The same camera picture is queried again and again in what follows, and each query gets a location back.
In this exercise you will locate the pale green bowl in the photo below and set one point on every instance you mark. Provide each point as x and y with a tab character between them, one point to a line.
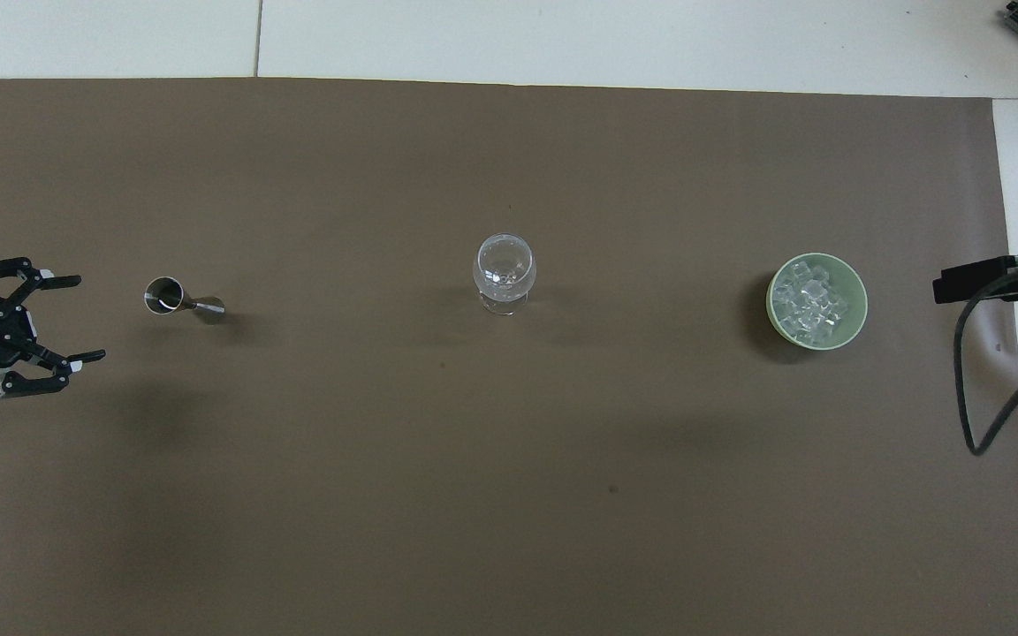
854	322

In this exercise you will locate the steel double jigger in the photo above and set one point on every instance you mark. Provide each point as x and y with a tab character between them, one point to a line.
175	299

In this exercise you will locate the clear stemless wine glass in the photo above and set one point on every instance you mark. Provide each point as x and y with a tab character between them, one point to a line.
504	269

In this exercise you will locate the clear ice cubes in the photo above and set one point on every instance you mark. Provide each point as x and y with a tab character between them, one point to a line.
814	302

